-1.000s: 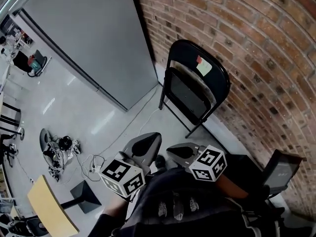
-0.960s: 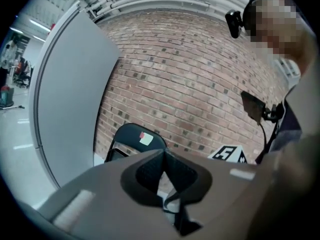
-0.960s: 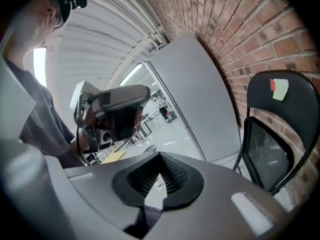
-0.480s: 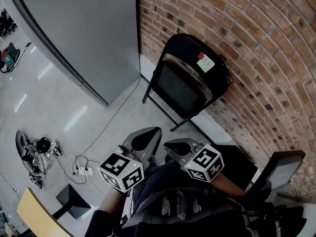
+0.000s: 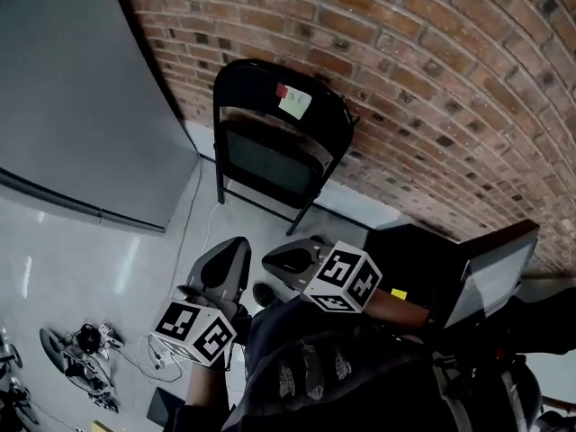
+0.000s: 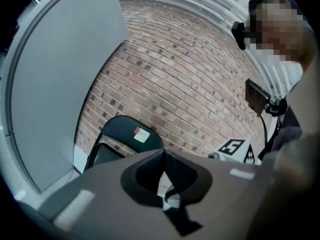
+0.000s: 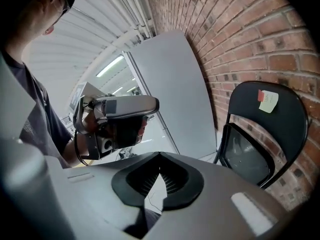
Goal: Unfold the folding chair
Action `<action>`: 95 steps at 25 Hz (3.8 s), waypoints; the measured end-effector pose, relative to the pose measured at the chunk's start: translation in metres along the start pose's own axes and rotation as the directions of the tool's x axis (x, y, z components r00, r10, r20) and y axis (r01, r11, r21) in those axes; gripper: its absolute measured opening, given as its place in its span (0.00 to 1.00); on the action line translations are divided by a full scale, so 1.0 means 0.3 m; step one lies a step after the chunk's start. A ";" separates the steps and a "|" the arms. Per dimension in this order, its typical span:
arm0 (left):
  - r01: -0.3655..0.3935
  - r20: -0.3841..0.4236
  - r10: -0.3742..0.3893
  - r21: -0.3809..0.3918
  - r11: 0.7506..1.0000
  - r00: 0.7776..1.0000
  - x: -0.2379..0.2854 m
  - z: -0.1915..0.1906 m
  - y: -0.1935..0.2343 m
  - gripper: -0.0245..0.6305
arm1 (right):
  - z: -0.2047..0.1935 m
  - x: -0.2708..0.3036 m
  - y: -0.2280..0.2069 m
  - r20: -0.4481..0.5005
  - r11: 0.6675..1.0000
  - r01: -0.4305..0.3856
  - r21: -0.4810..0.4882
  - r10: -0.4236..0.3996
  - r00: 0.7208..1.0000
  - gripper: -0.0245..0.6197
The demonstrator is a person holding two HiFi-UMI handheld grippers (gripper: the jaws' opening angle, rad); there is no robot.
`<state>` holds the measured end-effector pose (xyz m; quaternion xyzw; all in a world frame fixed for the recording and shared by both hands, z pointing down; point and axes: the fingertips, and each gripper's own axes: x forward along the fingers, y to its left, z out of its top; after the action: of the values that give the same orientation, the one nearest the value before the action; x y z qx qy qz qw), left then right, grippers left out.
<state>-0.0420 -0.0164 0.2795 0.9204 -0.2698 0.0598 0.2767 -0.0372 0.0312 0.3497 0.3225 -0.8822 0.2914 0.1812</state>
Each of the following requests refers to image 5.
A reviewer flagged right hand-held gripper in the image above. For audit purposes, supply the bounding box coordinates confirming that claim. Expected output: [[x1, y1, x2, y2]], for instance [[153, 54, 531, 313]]
[[261, 238, 383, 314]]

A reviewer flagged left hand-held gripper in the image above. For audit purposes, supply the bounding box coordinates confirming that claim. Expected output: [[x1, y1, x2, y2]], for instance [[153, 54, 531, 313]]
[[153, 236, 253, 368]]

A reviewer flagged black folding chair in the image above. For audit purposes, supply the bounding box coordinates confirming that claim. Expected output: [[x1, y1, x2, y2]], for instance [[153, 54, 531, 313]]
[[211, 58, 355, 237]]

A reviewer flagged person's right forearm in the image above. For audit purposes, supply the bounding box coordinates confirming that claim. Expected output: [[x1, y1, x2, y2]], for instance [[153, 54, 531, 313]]
[[366, 288, 431, 330]]

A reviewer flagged person's left forearm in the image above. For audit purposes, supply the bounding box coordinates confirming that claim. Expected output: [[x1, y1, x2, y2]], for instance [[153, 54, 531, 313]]
[[186, 357, 236, 410]]

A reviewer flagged white power strip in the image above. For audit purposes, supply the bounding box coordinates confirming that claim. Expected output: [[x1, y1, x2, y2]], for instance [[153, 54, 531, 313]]
[[150, 346, 175, 371]]

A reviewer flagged person's left black shoe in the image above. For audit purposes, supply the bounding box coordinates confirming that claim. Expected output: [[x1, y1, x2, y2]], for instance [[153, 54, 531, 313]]
[[252, 282, 276, 307]]

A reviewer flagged black equipment case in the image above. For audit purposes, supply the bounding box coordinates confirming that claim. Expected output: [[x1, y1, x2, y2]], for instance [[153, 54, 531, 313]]
[[362, 222, 470, 328]]

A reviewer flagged small spare hand-held gripper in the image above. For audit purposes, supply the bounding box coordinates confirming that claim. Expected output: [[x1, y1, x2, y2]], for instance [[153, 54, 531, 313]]
[[98, 323, 125, 350]]

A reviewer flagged person's black printed shirt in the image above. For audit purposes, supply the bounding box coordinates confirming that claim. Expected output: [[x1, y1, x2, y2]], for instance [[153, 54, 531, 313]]
[[175, 294, 455, 432]]

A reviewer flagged black round device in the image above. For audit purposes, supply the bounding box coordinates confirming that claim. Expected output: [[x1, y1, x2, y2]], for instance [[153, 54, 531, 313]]
[[78, 324, 103, 356]]

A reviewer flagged yellow sticky note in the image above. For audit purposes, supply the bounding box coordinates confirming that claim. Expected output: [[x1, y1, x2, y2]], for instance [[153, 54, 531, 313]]
[[277, 88, 313, 121]]

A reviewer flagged grey partition panel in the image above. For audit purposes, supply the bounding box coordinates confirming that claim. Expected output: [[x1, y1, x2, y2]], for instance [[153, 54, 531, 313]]
[[0, 0, 202, 236]]

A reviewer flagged grey spare gripper with wires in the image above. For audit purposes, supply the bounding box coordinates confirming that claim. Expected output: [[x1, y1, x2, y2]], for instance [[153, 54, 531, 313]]
[[62, 348, 119, 396]]

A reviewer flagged black harness with grey straps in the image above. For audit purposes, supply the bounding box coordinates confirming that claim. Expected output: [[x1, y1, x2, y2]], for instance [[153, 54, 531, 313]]
[[429, 348, 544, 432]]

